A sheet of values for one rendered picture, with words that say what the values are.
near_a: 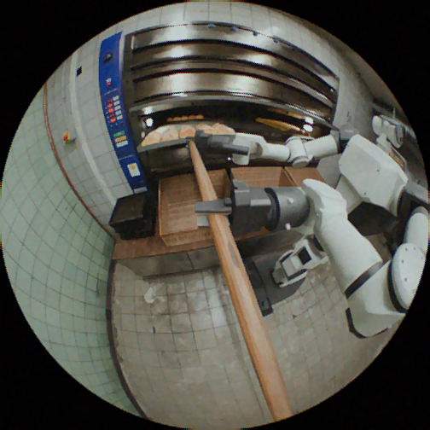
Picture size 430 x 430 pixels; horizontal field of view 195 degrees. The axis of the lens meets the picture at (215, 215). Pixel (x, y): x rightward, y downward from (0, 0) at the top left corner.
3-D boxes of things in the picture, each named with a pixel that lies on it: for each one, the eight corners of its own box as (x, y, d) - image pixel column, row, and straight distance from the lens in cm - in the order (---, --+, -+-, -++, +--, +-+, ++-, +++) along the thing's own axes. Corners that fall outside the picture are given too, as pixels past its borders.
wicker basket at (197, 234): (166, 202, 123) (158, 177, 108) (223, 193, 125) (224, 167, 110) (166, 247, 93) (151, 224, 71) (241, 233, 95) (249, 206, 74)
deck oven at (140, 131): (167, 169, 320) (151, 78, 300) (248, 160, 352) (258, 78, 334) (159, 236, 174) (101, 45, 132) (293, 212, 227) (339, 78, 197)
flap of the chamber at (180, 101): (129, 113, 86) (140, 115, 104) (339, 131, 169) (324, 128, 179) (128, 108, 86) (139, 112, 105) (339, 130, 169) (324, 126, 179)
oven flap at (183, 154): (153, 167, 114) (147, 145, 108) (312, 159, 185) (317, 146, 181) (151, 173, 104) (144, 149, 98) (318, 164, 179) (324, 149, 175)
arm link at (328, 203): (291, 210, 35) (313, 246, 26) (299, 177, 33) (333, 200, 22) (311, 212, 39) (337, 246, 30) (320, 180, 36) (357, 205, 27)
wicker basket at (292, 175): (276, 187, 153) (283, 165, 141) (307, 184, 193) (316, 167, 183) (301, 218, 129) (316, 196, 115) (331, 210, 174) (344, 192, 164)
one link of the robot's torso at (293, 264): (290, 255, 103) (330, 213, 74) (301, 276, 102) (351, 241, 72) (275, 261, 95) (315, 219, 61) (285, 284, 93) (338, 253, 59)
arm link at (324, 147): (289, 151, 74) (328, 139, 76) (296, 173, 68) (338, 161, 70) (282, 140, 65) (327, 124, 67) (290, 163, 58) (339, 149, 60)
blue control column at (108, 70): (167, 169, 320) (151, 75, 301) (173, 168, 318) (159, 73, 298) (159, 238, 172) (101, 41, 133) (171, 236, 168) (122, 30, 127)
